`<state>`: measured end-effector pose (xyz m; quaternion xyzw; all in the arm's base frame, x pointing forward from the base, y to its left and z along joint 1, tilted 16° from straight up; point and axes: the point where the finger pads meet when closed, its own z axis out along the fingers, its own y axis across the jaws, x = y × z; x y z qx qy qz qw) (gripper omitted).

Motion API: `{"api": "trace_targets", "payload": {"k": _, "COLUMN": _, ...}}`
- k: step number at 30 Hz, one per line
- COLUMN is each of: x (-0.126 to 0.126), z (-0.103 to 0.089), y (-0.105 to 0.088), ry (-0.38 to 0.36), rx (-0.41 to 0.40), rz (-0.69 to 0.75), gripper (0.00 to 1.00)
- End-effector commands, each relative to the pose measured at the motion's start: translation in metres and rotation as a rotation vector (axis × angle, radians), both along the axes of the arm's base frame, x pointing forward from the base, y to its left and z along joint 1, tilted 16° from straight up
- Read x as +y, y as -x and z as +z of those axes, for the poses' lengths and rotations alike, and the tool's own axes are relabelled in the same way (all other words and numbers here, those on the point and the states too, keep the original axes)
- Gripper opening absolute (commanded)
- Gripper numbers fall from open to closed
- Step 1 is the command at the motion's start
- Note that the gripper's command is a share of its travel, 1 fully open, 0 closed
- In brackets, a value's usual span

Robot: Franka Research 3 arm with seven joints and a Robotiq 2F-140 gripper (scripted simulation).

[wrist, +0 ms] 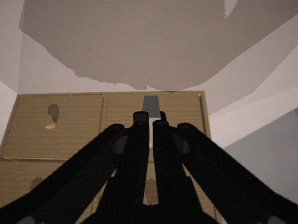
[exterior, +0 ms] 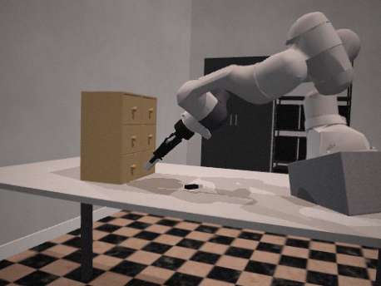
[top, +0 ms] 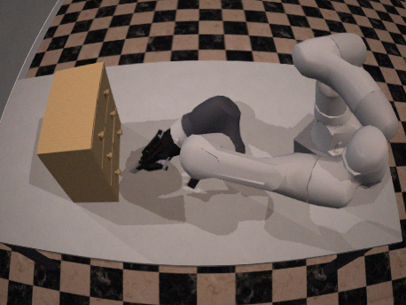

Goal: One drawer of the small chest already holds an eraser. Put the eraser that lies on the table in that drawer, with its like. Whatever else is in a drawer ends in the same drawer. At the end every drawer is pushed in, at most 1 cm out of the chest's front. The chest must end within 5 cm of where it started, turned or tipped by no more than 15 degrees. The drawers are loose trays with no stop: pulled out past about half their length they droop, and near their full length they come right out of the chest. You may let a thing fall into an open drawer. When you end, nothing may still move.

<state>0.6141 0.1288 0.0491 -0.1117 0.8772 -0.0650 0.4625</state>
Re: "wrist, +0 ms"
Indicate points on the tan wooden chest of drawers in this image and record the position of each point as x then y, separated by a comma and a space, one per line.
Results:
4, 161

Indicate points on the brown wooden drawer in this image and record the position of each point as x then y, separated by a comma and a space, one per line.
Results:
71, 123
151, 196
179, 108
16, 181

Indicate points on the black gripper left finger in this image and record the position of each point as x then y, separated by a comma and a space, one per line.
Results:
65, 194

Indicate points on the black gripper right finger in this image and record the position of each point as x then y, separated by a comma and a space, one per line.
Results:
238, 195

